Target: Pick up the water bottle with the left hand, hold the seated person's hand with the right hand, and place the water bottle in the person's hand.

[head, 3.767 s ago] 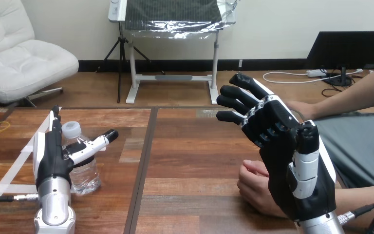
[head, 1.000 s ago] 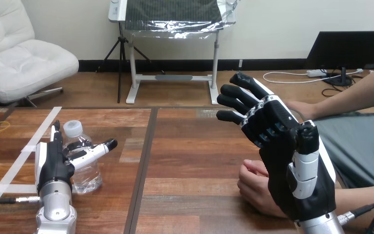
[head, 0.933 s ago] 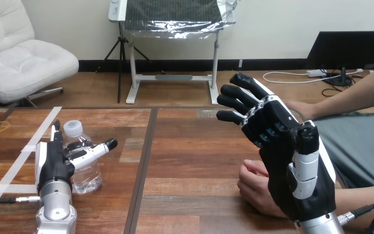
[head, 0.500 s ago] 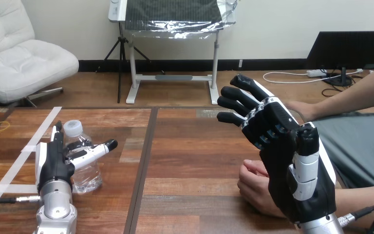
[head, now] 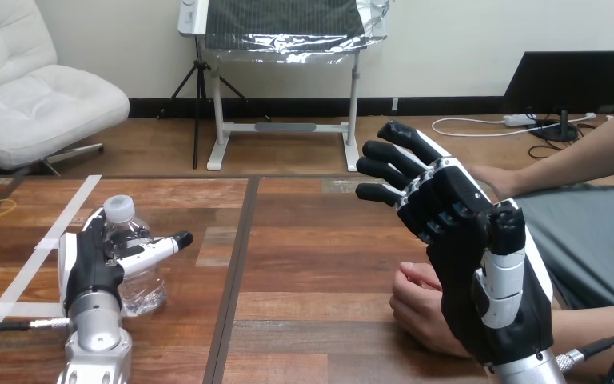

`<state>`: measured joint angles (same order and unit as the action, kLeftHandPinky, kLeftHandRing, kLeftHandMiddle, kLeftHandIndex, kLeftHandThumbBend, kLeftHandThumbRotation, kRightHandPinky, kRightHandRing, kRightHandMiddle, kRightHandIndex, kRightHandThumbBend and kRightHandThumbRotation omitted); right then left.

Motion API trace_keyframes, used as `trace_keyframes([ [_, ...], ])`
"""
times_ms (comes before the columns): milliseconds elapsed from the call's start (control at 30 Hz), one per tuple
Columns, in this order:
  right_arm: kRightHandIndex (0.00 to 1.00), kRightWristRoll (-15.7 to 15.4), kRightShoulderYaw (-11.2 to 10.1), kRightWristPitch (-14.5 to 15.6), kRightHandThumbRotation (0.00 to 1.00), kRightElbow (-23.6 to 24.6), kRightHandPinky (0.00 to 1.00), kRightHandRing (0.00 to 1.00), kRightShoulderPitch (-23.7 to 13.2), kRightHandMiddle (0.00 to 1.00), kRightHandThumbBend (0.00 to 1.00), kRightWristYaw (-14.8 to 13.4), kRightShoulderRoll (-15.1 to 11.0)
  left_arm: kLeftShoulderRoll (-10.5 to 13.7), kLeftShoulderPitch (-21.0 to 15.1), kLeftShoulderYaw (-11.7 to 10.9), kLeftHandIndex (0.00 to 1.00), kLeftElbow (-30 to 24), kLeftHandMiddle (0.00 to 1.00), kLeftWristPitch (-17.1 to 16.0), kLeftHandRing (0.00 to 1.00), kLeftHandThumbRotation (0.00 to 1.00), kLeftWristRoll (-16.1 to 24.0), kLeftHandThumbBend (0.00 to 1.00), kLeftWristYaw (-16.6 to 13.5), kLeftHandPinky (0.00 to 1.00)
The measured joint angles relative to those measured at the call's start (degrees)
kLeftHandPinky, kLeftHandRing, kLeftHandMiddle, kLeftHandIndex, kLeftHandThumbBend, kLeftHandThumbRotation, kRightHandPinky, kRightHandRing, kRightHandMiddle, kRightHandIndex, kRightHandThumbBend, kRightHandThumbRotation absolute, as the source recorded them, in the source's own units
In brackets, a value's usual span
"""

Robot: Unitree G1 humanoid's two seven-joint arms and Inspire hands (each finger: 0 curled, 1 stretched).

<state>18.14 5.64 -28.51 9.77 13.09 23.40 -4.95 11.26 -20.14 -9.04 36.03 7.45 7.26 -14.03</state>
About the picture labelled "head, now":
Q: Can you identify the white desk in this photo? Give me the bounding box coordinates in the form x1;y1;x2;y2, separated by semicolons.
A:
177;0;365;173

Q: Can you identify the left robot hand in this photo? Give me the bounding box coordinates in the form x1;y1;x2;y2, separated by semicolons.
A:
57;208;194;318

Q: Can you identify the foil sheet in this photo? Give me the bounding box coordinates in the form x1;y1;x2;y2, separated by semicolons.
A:
203;0;394;66

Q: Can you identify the white cushioned chair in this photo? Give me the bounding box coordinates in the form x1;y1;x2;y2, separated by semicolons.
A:
0;0;131;177

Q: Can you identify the dark screen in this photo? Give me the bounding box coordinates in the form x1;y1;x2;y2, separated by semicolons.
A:
501;50;614;143

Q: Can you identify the black tripod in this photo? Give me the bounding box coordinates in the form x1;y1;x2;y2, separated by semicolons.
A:
157;35;272;171

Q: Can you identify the tangle of cables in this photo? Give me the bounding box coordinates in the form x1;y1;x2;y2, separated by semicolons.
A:
430;110;614;177

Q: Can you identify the person's body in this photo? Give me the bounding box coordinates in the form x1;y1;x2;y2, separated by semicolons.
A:
515;182;614;312

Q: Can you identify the black cable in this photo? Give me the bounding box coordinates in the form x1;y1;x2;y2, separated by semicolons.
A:
0;317;73;343
554;334;614;384

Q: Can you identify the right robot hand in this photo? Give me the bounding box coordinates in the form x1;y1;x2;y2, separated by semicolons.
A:
355;120;555;368

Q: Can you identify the person's forearm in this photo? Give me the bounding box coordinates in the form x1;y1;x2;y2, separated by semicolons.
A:
513;98;614;187
549;298;614;382

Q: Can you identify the white power strip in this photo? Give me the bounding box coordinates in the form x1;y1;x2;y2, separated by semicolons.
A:
502;112;539;128

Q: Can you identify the clear water bottle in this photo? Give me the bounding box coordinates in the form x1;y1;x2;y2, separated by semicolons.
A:
102;194;168;318

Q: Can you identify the person's hand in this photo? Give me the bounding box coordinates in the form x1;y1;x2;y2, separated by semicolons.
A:
468;164;521;202
389;261;472;359

